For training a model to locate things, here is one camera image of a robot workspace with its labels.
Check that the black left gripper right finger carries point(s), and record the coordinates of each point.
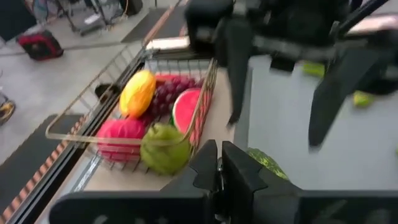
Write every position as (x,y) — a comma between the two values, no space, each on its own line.
(280,208)

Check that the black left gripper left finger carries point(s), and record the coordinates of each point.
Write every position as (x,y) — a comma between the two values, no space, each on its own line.
(140,208)

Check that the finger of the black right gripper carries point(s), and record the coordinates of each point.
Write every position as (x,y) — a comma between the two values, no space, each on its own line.
(335,102)
(237,77)

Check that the watermelon slice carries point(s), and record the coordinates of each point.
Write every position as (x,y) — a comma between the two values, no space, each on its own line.
(185,109)

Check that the green pear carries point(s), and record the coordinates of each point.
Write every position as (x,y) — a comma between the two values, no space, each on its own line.
(164,149)

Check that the red grape bunch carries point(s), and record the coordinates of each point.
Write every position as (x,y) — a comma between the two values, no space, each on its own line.
(168,96)

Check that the red apple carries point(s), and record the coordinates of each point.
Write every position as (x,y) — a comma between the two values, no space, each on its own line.
(119,137)

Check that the yellow orange mango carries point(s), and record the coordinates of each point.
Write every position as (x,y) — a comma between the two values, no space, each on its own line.
(138,93)

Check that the green bell pepper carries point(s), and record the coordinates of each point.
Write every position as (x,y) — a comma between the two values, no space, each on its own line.
(314,69)

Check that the black wheeled cart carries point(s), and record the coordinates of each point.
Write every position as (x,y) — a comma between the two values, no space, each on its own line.
(90,18)

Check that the yellow and black object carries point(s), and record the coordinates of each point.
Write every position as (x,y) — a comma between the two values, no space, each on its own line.
(6,110)

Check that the red and black bag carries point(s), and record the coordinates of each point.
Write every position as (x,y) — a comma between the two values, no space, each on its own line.
(40,45)

